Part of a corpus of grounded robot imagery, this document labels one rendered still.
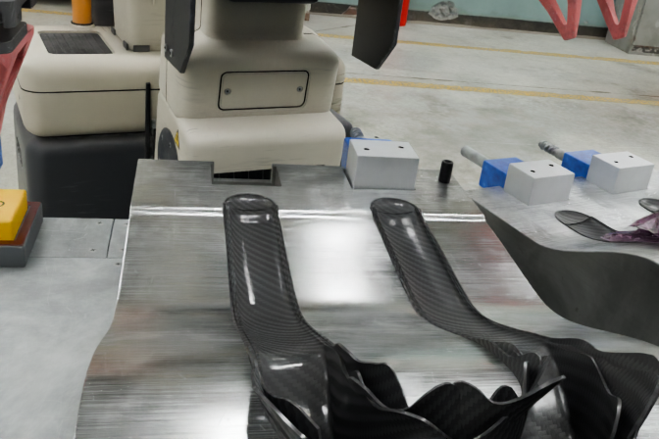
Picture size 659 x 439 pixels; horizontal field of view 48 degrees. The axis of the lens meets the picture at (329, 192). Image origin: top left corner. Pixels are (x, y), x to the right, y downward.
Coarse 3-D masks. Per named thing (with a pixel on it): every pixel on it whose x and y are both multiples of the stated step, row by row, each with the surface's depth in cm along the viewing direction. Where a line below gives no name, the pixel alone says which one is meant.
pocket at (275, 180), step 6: (276, 168) 60; (276, 174) 60; (216, 180) 59; (222, 180) 60; (228, 180) 60; (234, 180) 60; (240, 180) 60; (246, 180) 60; (252, 180) 60; (258, 180) 60; (264, 180) 60; (270, 180) 61; (276, 180) 60
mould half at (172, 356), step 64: (192, 192) 53; (256, 192) 55; (320, 192) 56; (384, 192) 57; (448, 192) 59; (128, 256) 45; (192, 256) 46; (320, 256) 48; (384, 256) 49; (448, 256) 50; (128, 320) 39; (192, 320) 39; (320, 320) 40; (384, 320) 41; (512, 320) 42; (128, 384) 27; (192, 384) 28; (512, 384) 30
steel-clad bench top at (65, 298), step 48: (48, 240) 63; (96, 240) 63; (0, 288) 55; (48, 288) 56; (96, 288) 57; (0, 336) 50; (48, 336) 51; (96, 336) 51; (0, 384) 46; (48, 384) 46; (0, 432) 42; (48, 432) 43
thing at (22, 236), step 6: (30, 204) 64; (36, 204) 64; (30, 210) 63; (36, 210) 63; (30, 216) 62; (24, 222) 61; (30, 222) 61; (24, 228) 60; (18, 234) 59; (24, 234) 59; (0, 240) 58; (6, 240) 58; (12, 240) 58; (18, 240) 58; (24, 240) 58
